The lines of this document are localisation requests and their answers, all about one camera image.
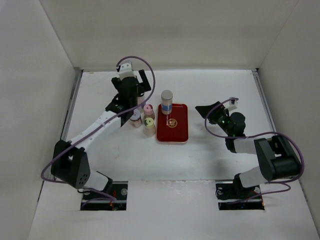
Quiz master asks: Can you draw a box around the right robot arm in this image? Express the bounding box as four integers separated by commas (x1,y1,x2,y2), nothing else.
195,97,305,202

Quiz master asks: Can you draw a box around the yellow-green lid spice bottle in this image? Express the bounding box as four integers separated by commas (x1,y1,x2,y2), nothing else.
143,117,157,137

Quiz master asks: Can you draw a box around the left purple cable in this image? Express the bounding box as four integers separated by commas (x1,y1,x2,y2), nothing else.
40,55,157,211

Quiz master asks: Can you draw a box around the tall jar silver lid back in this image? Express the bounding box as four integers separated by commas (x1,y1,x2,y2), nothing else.
137,93,145,106

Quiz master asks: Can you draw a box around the sauce jar white lid front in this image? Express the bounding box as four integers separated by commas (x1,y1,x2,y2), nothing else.
129,109,142,128

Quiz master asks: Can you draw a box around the pink lid spice bottle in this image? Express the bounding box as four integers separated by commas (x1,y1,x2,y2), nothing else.
143,104,155,120

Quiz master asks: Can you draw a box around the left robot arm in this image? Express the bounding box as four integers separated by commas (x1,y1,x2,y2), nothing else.
50,69,152,200

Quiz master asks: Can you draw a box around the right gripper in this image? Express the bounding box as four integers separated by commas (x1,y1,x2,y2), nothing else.
195,101,233,136

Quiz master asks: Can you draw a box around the tall jar silver lid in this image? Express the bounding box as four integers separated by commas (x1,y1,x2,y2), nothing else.
161,90,173,115
137,93,145,106

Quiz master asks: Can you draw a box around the tall jar silver lid front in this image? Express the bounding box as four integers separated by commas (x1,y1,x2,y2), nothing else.
161,90,173,115

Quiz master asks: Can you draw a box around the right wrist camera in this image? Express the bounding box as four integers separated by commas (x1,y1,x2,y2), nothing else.
223,97,239,112

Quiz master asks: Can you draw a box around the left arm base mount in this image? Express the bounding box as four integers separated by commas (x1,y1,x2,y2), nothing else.
77,181,129,211

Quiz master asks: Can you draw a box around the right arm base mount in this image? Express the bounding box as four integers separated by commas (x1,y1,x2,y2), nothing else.
215,183,265,211

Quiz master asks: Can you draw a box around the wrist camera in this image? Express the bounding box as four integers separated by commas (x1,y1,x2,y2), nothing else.
223,97,239,112
117,60,135,80

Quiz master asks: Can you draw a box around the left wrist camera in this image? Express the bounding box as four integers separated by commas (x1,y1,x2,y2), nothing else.
117,60,135,80

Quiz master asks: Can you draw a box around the red rectangular serving tray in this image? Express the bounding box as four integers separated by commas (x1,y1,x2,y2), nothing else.
156,103,189,144

